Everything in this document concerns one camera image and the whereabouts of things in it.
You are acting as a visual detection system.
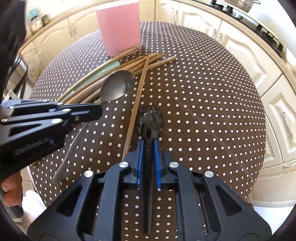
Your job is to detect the stainless steel steamer pot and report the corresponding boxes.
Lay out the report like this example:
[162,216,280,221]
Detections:
[224,0,261,13]

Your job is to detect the pink utensil holder cup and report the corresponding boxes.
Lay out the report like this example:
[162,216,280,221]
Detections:
[96,1,141,57]

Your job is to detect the dark metal spoon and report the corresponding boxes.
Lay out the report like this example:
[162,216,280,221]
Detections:
[137,105,163,235]

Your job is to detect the crossing wooden chopstick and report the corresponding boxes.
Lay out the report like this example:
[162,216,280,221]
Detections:
[121,54,151,162]

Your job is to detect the left hand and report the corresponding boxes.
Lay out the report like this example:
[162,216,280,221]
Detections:
[1,171,23,207]

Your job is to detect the black gas stove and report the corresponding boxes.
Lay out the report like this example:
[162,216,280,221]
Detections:
[210,1,286,58]

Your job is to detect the cream lower cabinets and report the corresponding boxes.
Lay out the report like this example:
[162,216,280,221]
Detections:
[21,1,295,207]

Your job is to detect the brown polka dot tablecloth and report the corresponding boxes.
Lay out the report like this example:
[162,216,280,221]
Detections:
[27,21,267,241]

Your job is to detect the silver metal spoon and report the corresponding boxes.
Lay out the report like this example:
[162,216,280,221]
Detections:
[52,69,135,183]

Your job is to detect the mint green utensil case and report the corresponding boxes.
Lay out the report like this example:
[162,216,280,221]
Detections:
[59,61,120,102]

